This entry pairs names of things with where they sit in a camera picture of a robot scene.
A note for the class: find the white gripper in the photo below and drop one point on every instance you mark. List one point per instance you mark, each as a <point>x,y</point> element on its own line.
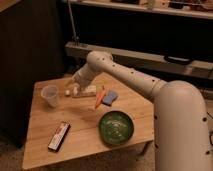
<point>83,77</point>

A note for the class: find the orange carrot toy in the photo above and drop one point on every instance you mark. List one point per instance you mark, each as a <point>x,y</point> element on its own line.
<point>100,96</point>

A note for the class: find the green ceramic bowl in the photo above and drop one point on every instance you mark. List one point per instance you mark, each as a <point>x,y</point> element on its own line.
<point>115,128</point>

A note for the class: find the wooden table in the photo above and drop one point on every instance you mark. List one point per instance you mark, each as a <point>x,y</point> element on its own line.
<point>83,138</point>

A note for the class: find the white ceramic cup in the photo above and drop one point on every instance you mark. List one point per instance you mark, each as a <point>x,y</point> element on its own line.
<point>50,94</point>

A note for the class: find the dark wooden cabinet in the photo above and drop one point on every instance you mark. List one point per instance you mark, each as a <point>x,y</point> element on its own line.
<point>31,50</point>

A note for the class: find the metal shelf rack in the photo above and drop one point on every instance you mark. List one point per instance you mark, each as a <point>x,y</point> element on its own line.
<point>143,36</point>

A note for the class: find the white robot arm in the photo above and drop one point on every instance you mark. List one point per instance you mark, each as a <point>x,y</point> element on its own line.
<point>180,116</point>

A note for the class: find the black handle on shelf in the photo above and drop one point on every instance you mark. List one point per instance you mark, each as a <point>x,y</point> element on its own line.
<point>178,60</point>

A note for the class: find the blue sponge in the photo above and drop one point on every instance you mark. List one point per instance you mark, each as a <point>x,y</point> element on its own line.
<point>110,97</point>

